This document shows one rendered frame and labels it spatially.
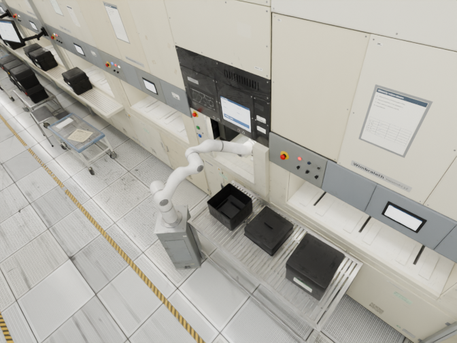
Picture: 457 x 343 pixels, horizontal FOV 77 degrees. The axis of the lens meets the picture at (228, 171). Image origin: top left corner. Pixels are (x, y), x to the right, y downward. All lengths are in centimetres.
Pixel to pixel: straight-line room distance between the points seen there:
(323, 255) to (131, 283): 204
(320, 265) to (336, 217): 52
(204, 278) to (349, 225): 154
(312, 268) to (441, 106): 118
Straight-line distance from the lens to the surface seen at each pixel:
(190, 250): 284
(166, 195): 223
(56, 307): 362
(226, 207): 255
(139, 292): 326
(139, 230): 361
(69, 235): 400
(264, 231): 230
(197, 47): 213
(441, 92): 139
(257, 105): 193
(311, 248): 209
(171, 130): 331
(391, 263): 235
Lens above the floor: 286
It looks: 48 degrees down
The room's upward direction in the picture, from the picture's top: 9 degrees counter-clockwise
